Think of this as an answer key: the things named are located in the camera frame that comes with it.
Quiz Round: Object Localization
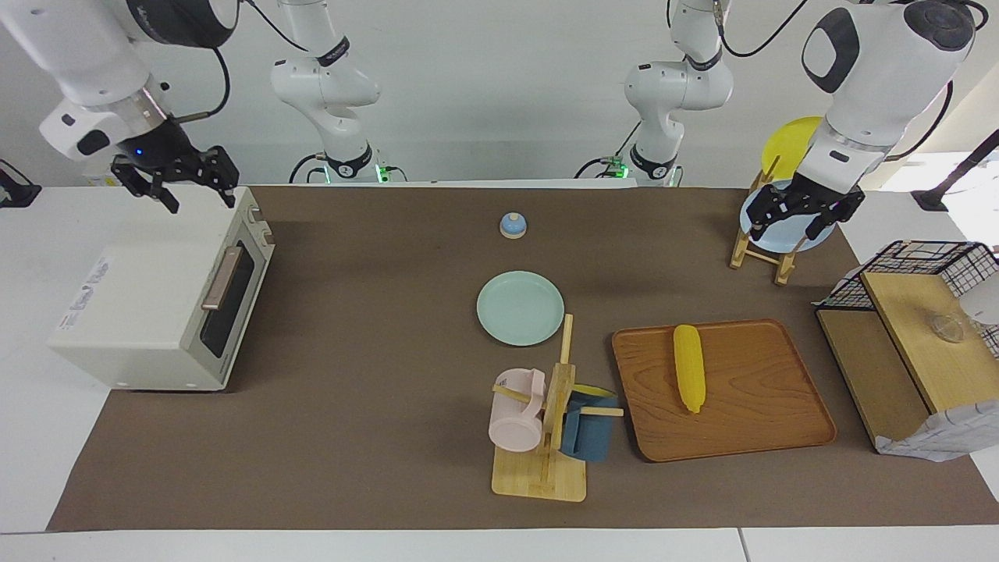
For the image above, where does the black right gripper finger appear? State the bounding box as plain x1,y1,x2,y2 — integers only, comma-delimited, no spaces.
129,180,179,213
203,146,240,208

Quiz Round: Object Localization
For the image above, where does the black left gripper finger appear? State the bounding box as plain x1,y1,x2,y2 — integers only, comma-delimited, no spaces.
751,197,789,241
808,189,866,239

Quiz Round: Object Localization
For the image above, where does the oven door with handle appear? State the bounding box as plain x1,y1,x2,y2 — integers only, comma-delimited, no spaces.
183,215,276,391

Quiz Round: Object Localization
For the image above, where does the yellow corn cob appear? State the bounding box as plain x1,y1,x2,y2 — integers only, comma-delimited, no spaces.
674,325,707,414

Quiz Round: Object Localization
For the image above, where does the mint green plate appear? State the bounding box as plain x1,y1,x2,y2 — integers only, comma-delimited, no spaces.
477,271,565,347

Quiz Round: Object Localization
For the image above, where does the white toaster oven body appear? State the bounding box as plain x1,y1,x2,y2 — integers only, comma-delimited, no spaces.
48,186,276,391

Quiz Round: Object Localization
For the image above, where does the light blue plate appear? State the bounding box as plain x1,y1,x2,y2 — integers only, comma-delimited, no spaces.
740,180,836,254

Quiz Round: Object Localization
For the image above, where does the yellow plate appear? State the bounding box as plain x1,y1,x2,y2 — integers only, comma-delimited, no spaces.
761,117,824,182

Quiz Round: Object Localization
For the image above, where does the wooden plate rack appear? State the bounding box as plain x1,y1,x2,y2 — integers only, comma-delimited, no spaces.
729,156,809,286

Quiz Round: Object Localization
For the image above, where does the black stand leg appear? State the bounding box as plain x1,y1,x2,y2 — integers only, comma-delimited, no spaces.
912,129,999,213

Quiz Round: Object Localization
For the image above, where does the black clamp block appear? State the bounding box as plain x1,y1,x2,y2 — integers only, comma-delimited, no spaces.
0,160,41,208

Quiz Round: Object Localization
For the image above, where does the clear glass cup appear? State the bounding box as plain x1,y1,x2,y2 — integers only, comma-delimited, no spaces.
930,312,969,344

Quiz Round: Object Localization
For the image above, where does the light wooden shelf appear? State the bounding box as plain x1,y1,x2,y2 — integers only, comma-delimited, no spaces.
816,269,999,454

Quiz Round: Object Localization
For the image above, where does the white round object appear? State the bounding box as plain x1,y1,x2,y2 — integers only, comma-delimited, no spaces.
960,281,999,327

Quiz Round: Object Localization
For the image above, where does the brown wooden tray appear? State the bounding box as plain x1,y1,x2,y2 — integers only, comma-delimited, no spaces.
611,318,837,463

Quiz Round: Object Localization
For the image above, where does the brown table mat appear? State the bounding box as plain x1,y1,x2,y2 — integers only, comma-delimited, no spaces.
47,185,999,533

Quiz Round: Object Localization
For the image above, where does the white checked cloth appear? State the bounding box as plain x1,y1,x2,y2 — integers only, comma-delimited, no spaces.
874,400,999,463

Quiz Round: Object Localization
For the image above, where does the blue mug yellow inside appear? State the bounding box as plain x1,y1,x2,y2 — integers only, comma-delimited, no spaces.
560,384,619,463

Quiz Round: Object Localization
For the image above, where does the pink mug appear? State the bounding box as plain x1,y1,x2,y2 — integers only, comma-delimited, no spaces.
489,368,547,454

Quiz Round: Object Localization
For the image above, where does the wooden mug rack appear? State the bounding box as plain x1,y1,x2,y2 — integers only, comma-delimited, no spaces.
492,314,625,503

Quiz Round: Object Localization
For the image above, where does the black right arm base cable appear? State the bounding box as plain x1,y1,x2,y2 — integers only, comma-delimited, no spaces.
289,152,329,184

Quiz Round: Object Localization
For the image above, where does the black arm base cable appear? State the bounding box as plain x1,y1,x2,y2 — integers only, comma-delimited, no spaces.
575,121,642,179
289,152,329,184

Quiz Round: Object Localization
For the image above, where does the black wire basket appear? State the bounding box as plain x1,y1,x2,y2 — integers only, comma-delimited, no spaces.
816,240,999,360

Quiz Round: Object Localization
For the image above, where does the black left arm wrist cable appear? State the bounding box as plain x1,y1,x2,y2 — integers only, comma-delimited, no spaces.
886,78,955,161

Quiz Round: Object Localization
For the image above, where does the black left arm base cable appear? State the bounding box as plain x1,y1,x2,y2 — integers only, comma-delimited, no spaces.
575,121,642,179

